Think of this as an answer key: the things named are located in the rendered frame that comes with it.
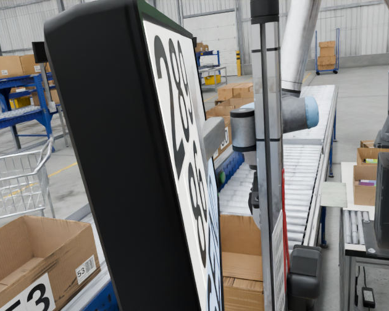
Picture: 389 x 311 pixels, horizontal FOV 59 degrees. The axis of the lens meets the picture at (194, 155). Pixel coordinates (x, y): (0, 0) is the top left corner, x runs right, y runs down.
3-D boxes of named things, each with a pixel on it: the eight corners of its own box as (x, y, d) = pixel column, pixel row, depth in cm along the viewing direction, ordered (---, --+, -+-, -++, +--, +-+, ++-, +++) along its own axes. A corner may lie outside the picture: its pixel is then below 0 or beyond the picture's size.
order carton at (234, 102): (250, 126, 280) (249, 105, 275) (216, 126, 292) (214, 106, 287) (260, 115, 314) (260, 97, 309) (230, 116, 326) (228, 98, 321)
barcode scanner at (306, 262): (323, 279, 79) (323, 242, 74) (320, 322, 69) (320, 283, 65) (293, 274, 81) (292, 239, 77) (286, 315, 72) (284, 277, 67)
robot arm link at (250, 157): (271, 149, 93) (237, 152, 97) (273, 166, 94) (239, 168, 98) (276, 140, 101) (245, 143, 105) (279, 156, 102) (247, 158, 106)
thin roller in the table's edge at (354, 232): (359, 244, 132) (355, 210, 157) (353, 243, 133) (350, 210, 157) (359, 248, 133) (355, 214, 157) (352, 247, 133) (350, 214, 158)
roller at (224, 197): (313, 212, 169) (313, 203, 168) (213, 204, 190) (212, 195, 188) (313, 208, 173) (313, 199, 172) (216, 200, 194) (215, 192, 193)
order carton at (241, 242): (267, 344, 92) (263, 291, 87) (167, 324, 103) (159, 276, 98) (283, 259, 127) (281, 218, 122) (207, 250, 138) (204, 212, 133)
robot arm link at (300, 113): (305, 91, 102) (265, 100, 102) (322, 95, 91) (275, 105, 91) (309, 122, 105) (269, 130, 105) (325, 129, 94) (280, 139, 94)
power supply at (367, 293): (375, 309, 197) (375, 304, 196) (363, 307, 200) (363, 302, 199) (372, 292, 210) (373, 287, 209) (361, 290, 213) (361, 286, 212)
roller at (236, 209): (310, 225, 158) (310, 215, 156) (205, 215, 178) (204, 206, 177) (312, 220, 162) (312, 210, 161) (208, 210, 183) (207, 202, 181)
